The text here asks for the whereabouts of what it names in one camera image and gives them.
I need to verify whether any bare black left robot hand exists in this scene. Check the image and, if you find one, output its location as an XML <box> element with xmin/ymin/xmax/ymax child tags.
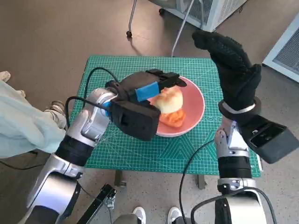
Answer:
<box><xmin>105</xmin><ymin>69</ymin><xmax>187</xmax><ymax>105</ymax></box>

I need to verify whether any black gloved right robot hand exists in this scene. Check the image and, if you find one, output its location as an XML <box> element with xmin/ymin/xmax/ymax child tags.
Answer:
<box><xmin>192</xmin><ymin>29</ymin><xmax>262</xmax><ymax>112</ymax></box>

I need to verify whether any round toy bread bun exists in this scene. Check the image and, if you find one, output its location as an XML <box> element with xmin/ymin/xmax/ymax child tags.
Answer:
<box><xmin>155</xmin><ymin>86</ymin><xmax>183</xmax><ymax>114</ymax></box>

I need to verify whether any long orange striped toy bread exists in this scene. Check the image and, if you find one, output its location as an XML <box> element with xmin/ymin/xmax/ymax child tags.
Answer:
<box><xmin>160</xmin><ymin>109</ymin><xmax>186</xmax><ymax>128</ymax></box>

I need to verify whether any pink bowl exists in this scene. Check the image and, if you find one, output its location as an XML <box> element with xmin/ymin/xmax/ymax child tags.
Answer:
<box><xmin>147</xmin><ymin>76</ymin><xmax>206</xmax><ymax>138</ymax></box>

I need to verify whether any white vented floor unit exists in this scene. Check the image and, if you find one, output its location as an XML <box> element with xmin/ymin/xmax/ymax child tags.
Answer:
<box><xmin>263</xmin><ymin>13</ymin><xmax>299</xmax><ymax>84</ymax></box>

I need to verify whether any white vented cabinet on castors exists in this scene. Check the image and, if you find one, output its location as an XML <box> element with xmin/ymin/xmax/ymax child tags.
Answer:
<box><xmin>146</xmin><ymin>0</ymin><xmax>248</xmax><ymax>33</ymax></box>

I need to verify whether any grey metal tube leg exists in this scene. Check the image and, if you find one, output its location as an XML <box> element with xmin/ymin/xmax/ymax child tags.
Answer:
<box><xmin>171</xmin><ymin>0</ymin><xmax>204</xmax><ymax>57</ymax></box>

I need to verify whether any metal chair leg with castor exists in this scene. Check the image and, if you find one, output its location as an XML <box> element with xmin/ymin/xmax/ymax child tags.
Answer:
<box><xmin>126</xmin><ymin>0</ymin><xmax>138</xmax><ymax>38</ymax></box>

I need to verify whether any green cutting mat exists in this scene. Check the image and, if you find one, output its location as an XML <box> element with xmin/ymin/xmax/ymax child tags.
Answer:
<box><xmin>83</xmin><ymin>55</ymin><xmax>262</xmax><ymax>178</ymax></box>

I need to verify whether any grey table leg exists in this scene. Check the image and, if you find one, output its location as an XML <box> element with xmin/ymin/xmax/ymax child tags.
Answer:
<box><xmin>198</xmin><ymin>175</ymin><xmax>208</xmax><ymax>191</ymax></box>
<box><xmin>114</xmin><ymin>170</ymin><xmax>128</xmax><ymax>188</ymax></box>

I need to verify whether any black metal bar with clamp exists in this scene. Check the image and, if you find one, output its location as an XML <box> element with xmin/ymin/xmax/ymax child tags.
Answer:
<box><xmin>76</xmin><ymin>183</ymin><xmax>117</xmax><ymax>224</ymax></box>

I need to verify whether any white shoe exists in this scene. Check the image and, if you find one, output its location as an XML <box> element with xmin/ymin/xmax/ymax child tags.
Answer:
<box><xmin>168</xmin><ymin>206</ymin><xmax>182</xmax><ymax>224</ymax></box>
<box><xmin>132</xmin><ymin>206</ymin><xmax>147</xmax><ymax>224</ymax></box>

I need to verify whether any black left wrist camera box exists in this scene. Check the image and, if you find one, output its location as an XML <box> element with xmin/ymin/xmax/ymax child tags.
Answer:
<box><xmin>109</xmin><ymin>99</ymin><xmax>162</xmax><ymax>141</ymax></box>

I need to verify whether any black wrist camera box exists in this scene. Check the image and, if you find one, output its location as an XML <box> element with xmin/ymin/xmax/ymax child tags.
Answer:
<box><xmin>240</xmin><ymin>114</ymin><xmax>299</xmax><ymax>164</ymax></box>
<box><xmin>109</xmin><ymin>99</ymin><xmax>162</xmax><ymax>141</ymax></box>

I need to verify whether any looped black left arm cable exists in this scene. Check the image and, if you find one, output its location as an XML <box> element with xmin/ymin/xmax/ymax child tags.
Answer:
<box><xmin>84</xmin><ymin>67</ymin><xmax>119</xmax><ymax>98</ymax></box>

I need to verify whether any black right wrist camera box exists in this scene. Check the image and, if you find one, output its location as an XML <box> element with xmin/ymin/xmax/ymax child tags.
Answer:
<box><xmin>240</xmin><ymin>114</ymin><xmax>299</xmax><ymax>164</ymax></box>

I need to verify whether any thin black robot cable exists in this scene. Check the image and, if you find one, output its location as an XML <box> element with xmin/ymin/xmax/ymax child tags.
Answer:
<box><xmin>178</xmin><ymin>140</ymin><xmax>217</xmax><ymax>224</ymax></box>

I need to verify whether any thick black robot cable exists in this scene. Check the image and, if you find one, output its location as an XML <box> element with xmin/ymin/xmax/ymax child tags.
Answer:
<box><xmin>190</xmin><ymin>184</ymin><xmax>278</xmax><ymax>224</ymax></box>

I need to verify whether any black floor cable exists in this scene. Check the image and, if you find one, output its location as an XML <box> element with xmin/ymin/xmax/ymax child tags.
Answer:
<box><xmin>0</xmin><ymin>151</ymin><xmax>100</xmax><ymax>200</ymax></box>

